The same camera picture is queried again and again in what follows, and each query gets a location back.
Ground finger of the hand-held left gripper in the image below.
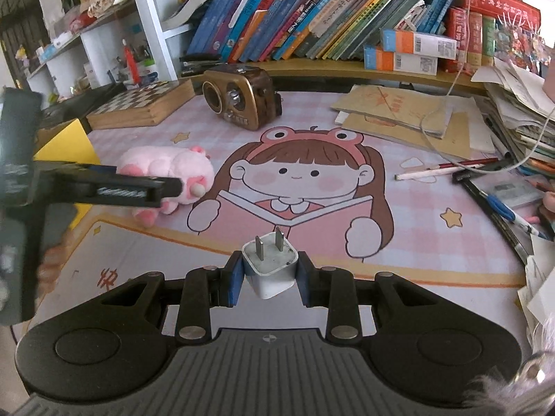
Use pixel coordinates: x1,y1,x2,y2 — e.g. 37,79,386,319
37,160,183,209

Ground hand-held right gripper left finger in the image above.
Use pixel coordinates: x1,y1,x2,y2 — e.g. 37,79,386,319
99,251,244,342

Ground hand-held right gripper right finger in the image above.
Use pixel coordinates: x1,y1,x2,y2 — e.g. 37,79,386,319
296,251,439,343

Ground white charger plug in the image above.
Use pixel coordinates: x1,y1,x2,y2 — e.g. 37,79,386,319
242,233,300,300

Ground pink plush pig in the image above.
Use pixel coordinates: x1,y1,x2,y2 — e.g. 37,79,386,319
117,145,215,226

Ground yellow cardboard box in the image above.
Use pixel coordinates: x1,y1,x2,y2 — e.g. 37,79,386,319
34,118,97,165

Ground person's left hand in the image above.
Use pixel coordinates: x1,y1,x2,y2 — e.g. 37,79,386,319
37,229,76,300

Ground wooden chess board box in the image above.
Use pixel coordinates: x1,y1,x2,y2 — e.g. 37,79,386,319
87,79,196,130

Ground black piano keyboard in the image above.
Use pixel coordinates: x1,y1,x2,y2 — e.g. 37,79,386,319
38,83,124,128

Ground cartoon girl desk mat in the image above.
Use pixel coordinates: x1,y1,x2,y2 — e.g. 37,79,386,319
26,89,534,330

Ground red slim bottle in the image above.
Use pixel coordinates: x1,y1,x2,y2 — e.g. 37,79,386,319
123,39,142,87

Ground white shelf unit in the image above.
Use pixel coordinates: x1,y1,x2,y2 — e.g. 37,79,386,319
26,4,183,96

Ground black notebook stack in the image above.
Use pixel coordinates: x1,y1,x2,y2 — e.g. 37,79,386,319
180,54,222,79

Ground brown retro radio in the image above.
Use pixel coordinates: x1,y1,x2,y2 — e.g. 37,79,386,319
202,64,282,131

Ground red white pencil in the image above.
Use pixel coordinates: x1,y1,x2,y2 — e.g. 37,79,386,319
394,158,499,181

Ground brown paper envelopes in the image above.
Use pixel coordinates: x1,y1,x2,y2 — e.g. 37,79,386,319
332,84,497,159

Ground white book lying flat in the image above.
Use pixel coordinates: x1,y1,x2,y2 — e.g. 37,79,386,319
162,0,217,31

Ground dark wooden door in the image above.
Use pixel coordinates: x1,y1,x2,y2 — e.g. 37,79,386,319
0,0,48,92

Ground blue white pen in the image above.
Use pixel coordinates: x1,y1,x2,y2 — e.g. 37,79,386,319
485,193,550,240

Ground clear plastic case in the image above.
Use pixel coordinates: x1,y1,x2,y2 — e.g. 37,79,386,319
481,180,543,209

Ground fuzzy grey sleeve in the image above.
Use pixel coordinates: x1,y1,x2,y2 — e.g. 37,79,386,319
464,316,555,416

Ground row of colourful books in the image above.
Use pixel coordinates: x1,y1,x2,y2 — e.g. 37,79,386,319
186,0,456,63

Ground pile of papers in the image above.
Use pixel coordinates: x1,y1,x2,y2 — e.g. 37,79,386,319
472,58,555,183

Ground red boxed book set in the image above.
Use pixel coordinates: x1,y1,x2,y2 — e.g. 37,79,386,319
442,0,543,74

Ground white frame wooden bookshelf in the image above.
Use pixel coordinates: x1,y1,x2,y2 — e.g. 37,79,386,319
128,0,555,92

